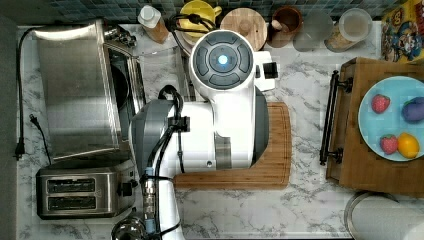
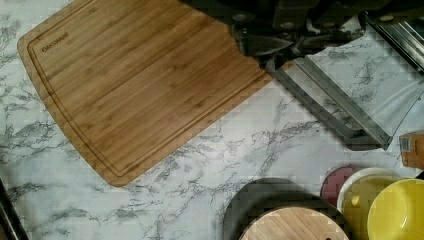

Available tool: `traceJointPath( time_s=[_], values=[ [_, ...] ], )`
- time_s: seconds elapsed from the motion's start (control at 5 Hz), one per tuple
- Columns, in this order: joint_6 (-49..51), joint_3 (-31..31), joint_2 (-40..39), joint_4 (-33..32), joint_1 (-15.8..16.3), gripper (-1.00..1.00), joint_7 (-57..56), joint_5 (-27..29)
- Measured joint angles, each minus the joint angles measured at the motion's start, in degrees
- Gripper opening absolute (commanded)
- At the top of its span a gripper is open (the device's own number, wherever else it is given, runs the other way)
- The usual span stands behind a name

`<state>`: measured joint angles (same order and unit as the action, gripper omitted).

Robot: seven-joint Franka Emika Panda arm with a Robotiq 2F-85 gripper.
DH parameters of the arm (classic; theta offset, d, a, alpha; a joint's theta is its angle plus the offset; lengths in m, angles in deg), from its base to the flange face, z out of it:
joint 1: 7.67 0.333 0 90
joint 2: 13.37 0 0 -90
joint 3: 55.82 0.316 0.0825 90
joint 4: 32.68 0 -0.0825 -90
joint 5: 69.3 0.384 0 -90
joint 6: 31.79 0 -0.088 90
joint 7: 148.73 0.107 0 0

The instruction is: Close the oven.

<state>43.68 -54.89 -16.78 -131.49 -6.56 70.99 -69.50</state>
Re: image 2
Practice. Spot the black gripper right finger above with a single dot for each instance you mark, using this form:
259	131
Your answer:
312	40

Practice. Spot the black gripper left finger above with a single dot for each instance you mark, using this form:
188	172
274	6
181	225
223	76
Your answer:
252	43

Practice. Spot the bamboo cutting board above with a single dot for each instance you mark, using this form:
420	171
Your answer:
130	81

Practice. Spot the maroon round coaster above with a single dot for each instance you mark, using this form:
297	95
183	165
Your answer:
333	183

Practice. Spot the orange cardboard box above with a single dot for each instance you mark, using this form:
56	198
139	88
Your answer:
412	149

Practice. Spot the dark grey round plate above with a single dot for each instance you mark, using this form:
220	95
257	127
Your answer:
263	195

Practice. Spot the white rimmed yellow bowl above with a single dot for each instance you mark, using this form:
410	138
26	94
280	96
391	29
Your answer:
358	193

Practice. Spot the round wooden lid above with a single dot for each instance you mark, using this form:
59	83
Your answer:
294	223

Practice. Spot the dark object at left edge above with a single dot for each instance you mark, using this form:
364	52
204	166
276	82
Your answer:
11	226

